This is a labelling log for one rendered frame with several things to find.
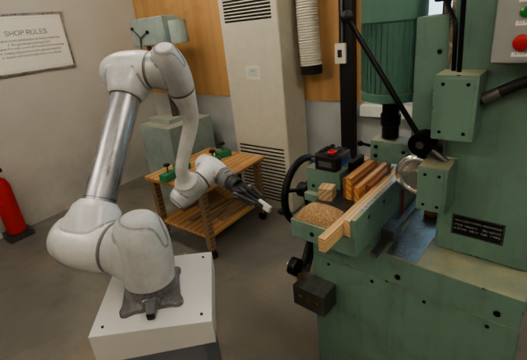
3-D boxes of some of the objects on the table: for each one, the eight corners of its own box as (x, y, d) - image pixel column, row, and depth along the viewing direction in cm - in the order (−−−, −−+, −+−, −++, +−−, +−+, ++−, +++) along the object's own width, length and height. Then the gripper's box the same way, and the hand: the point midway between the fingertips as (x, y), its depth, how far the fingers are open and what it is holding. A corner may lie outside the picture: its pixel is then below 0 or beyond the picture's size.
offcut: (332, 201, 112) (332, 190, 110) (318, 200, 114) (318, 188, 112) (336, 195, 115) (336, 183, 114) (323, 194, 118) (322, 182, 116)
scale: (421, 151, 129) (421, 150, 129) (425, 151, 128) (425, 151, 128) (359, 211, 94) (359, 211, 94) (363, 212, 94) (363, 212, 94)
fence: (424, 160, 134) (426, 147, 132) (429, 161, 133) (430, 147, 131) (350, 238, 93) (350, 220, 91) (355, 239, 92) (355, 221, 90)
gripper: (221, 180, 155) (262, 210, 144) (241, 170, 164) (281, 197, 153) (219, 194, 159) (259, 223, 148) (239, 183, 168) (278, 209, 157)
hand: (264, 205), depth 152 cm, fingers closed
